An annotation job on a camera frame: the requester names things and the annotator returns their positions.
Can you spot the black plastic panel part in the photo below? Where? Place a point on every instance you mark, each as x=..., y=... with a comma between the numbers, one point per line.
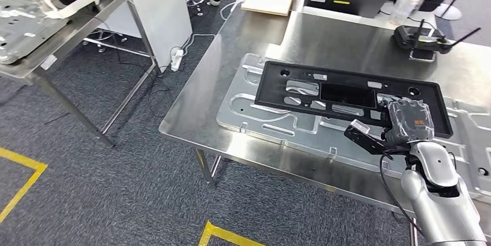
x=276, y=87

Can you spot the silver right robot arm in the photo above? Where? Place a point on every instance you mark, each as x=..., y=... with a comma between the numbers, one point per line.
x=441, y=206

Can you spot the steel workbench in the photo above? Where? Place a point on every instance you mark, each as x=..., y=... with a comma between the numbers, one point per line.
x=214, y=94

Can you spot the large stamped silver metal sheet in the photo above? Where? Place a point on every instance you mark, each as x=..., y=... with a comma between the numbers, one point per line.
x=238, y=114

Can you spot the white power strip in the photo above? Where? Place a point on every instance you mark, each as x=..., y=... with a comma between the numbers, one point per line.
x=177, y=60

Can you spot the white cabinet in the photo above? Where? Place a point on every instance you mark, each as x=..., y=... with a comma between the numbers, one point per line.
x=161, y=14

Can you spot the yellow floor tape square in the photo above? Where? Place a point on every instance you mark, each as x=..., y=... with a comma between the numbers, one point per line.
x=230, y=233

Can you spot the black remote controller with antennas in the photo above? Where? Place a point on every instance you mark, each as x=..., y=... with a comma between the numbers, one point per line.
x=406, y=37

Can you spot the black smartphone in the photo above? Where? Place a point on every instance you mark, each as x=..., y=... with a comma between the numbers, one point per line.
x=422, y=55

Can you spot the clear bottle with black cap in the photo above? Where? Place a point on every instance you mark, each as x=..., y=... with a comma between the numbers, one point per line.
x=402, y=10

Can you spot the steel table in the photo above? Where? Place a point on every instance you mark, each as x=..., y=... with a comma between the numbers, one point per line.
x=69, y=41

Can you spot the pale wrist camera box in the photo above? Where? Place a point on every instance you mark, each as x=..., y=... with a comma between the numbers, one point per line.
x=360, y=126

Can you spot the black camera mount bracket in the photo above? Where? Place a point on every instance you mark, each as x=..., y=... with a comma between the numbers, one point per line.
x=364, y=142

